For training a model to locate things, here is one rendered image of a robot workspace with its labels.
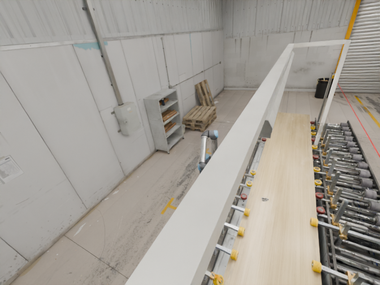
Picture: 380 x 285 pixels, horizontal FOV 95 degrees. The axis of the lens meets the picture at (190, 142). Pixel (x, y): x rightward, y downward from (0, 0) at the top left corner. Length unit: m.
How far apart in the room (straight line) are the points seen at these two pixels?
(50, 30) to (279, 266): 3.96
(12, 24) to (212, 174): 3.18
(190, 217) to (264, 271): 1.72
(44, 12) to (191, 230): 3.45
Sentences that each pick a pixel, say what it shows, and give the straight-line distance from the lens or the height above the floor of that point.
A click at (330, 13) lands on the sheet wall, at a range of 9.58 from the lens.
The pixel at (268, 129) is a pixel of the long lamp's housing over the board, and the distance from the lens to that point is 0.79.
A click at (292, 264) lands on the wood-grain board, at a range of 2.07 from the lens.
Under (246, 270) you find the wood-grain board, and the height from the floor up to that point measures 0.90.
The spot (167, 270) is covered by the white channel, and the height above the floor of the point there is 2.46.
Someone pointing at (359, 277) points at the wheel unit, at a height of 1.11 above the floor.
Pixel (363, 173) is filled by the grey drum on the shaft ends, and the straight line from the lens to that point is 3.42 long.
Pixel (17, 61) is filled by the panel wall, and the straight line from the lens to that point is 3.24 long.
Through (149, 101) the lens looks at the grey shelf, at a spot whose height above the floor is 1.49.
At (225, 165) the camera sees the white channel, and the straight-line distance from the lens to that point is 0.38.
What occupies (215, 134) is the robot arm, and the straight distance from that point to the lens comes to 2.67.
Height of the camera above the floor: 2.70
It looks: 31 degrees down
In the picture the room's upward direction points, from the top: 7 degrees counter-clockwise
